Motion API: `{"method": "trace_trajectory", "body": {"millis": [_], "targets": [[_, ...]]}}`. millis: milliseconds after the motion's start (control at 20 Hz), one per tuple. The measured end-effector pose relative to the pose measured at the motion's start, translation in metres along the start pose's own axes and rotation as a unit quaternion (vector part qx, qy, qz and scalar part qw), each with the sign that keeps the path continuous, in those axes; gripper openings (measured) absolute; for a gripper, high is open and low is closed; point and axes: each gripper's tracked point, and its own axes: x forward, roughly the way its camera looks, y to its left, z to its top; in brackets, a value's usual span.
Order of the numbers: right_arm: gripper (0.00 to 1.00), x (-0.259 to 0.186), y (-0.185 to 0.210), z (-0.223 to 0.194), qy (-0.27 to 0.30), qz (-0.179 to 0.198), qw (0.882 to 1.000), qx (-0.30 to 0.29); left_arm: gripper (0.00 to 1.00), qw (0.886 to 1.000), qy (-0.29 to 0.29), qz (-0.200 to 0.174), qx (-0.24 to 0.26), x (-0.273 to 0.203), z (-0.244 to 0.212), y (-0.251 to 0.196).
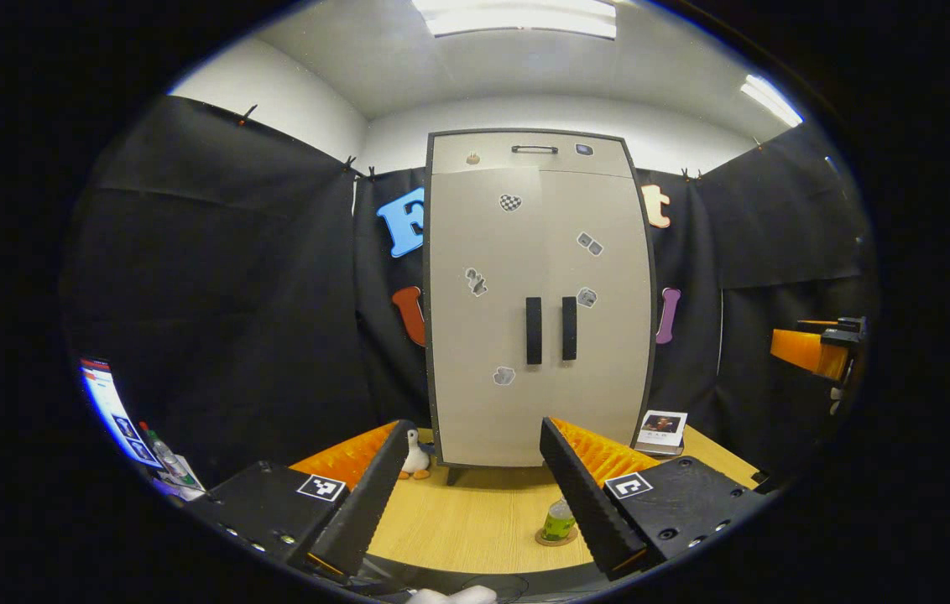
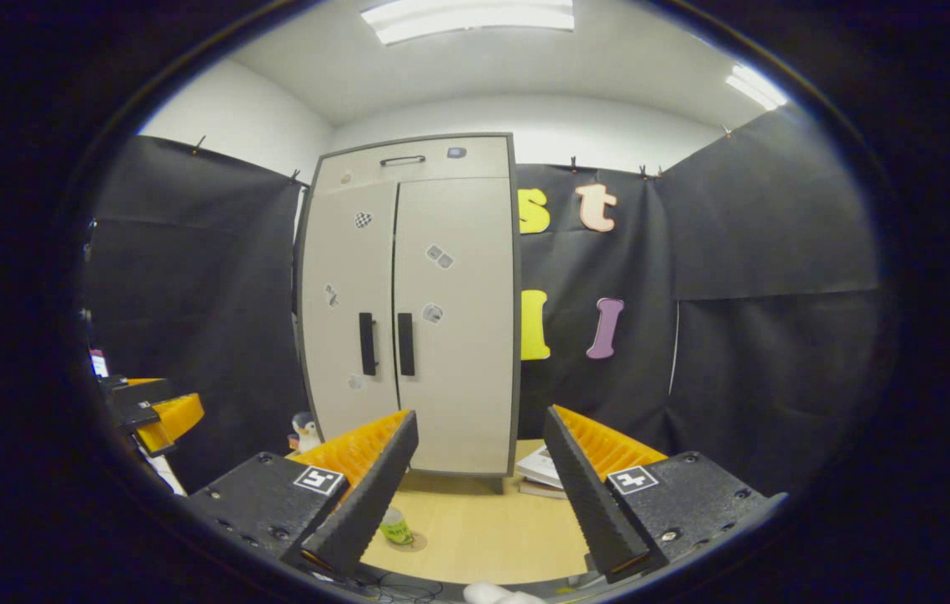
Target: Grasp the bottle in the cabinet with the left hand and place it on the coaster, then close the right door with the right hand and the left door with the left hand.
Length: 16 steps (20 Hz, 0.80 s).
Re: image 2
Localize grey and black cabinet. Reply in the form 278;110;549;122
295;133;522;496

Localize long ceiling light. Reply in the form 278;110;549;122
724;64;789;111
360;0;577;45

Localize grey cabinet door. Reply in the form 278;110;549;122
300;180;400;445
394;176;518;476

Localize grey cabinet drawer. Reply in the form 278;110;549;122
317;136;513;196

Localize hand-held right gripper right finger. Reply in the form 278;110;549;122
543;405;786;584

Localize penguin plush toy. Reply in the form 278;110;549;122
288;411;323;455

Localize green label plastic bottle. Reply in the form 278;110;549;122
380;507;415;546

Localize black door handle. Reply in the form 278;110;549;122
358;312;379;377
397;312;417;378

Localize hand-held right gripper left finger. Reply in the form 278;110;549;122
186;409;420;580

